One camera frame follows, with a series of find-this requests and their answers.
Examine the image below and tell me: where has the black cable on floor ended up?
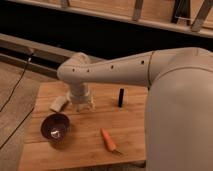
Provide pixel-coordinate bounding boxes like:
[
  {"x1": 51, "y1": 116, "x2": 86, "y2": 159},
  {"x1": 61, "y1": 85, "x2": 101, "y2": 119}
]
[{"x1": 0, "y1": 49, "x2": 36, "y2": 150}]

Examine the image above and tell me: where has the dark purple bowl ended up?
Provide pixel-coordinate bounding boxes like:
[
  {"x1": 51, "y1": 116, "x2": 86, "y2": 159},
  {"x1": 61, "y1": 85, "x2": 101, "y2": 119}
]
[{"x1": 41, "y1": 113, "x2": 70, "y2": 142}]

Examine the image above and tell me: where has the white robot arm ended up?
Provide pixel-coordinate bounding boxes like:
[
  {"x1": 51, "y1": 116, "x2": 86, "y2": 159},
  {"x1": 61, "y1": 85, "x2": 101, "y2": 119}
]
[{"x1": 57, "y1": 47, "x2": 213, "y2": 171}]

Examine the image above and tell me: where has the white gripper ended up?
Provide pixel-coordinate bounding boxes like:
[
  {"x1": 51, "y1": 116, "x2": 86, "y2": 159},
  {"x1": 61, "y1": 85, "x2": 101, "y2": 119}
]
[{"x1": 67, "y1": 83, "x2": 95, "y2": 112}]

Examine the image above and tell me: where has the beige cloth roll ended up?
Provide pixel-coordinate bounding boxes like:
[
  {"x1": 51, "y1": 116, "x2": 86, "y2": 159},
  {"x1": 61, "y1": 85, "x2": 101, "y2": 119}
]
[{"x1": 50, "y1": 96, "x2": 68, "y2": 112}]

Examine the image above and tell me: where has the wooden board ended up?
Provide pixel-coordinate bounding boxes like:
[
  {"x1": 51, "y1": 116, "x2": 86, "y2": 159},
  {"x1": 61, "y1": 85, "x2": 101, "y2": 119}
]
[{"x1": 18, "y1": 81, "x2": 147, "y2": 171}]

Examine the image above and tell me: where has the orange carrot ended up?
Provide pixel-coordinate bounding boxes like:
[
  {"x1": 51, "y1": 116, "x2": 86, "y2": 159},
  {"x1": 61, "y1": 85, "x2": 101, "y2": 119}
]
[{"x1": 100, "y1": 128, "x2": 121, "y2": 155}]

